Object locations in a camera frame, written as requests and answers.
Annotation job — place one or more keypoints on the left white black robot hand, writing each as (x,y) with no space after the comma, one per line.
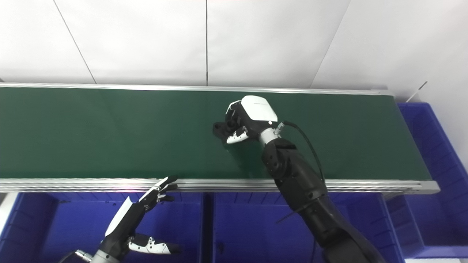
(122,228)

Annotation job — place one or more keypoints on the green conveyor belt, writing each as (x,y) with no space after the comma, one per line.
(109,135)

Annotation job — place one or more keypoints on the black flanged metal part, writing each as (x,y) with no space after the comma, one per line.
(220,129)

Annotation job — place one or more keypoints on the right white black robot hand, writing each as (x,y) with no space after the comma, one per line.
(257,109)

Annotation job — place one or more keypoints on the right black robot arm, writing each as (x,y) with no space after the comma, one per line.
(303,190)

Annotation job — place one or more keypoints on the blue plastic bin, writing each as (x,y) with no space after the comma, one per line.
(256,230)
(435,153)
(55,226)

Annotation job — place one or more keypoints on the thin grey rod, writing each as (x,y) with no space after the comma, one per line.
(416,91)

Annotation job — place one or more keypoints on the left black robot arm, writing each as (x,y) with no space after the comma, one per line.
(104,257)

